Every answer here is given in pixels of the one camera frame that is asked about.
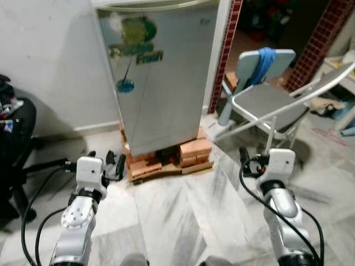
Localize silver fridge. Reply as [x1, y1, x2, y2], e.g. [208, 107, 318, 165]
[92, 0, 222, 157]

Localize orange brick stack base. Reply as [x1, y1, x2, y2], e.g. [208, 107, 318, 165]
[121, 127, 214, 183]

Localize grey folding chair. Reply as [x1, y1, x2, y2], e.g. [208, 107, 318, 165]
[216, 49, 311, 161]

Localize grey robot left leg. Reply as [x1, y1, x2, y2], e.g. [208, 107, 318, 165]
[119, 254, 149, 266]

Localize grey robot leg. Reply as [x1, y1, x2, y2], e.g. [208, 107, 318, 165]
[200, 256, 234, 266]
[119, 254, 149, 266]

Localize beige cloth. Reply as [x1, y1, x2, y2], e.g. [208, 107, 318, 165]
[308, 97, 344, 111]

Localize blue cloth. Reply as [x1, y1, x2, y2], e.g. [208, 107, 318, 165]
[244, 47, 278, 89]

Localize black office chair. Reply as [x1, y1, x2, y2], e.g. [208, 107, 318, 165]
[0, 75, 73, 222]

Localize grey robot right leg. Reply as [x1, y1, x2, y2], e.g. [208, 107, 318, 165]
[200, 256, 234, 266]

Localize folded grey metal chair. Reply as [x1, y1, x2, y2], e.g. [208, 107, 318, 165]
[214, 62, 355, 140]

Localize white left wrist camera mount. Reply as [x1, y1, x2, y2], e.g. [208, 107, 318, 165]
[75, 156, 107, 193]

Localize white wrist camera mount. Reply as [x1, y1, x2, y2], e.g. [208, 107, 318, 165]
[265, 149, 296, 183]
[75, 156, 107, 193]

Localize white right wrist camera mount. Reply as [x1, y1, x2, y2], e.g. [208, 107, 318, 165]
[265, 149, 296, 183]

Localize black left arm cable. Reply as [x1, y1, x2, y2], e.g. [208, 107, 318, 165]
[21, 160, 77, 266]
[34, 206, 70, 266]

